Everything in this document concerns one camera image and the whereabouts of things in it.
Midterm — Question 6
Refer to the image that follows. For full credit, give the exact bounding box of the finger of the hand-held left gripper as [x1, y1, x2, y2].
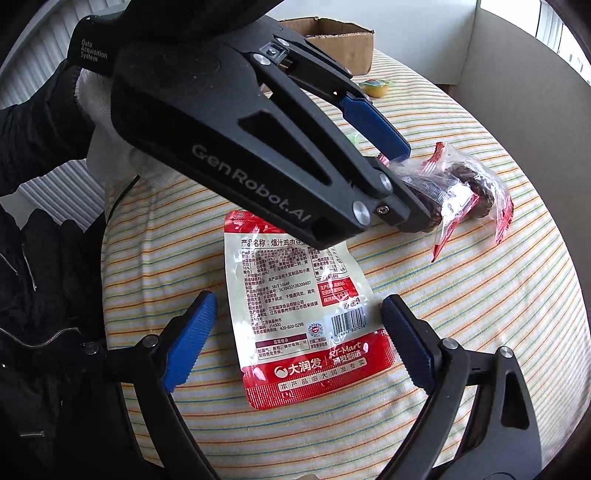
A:
[261, 21, 413, 161]
[352, 157, 445, 234]

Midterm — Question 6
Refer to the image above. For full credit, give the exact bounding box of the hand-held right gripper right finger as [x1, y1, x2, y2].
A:
[374, 294, 543, 480]

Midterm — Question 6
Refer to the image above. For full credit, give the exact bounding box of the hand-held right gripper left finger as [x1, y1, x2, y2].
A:
[81, 290, 222, 480]

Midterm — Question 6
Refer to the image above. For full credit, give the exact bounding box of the clear packet with dark snack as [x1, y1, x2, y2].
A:
[379, 142, 514, 264]

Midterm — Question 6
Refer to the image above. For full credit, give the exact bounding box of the brown cardboard box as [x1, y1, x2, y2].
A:
[277, 17, 376, 77]

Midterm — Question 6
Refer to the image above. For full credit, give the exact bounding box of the red and white snack pouch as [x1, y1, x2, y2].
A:
[223, 210, 396, 411]

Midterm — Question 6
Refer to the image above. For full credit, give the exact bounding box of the person's left forearm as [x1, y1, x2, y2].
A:
[0, 60, 95, 195]

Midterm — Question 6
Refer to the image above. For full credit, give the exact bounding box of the person's left hand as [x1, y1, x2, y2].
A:
[76, 69, 185, 185]

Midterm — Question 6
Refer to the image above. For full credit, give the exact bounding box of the small yellow jelly cup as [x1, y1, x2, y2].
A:
[360, 78, 393, 97]

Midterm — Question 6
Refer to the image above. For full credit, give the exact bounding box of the person's black jacket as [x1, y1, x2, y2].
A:
[0, 203, 153, 480]

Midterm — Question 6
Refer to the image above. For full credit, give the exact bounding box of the white framed window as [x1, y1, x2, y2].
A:
[536, 0, 591, 86]

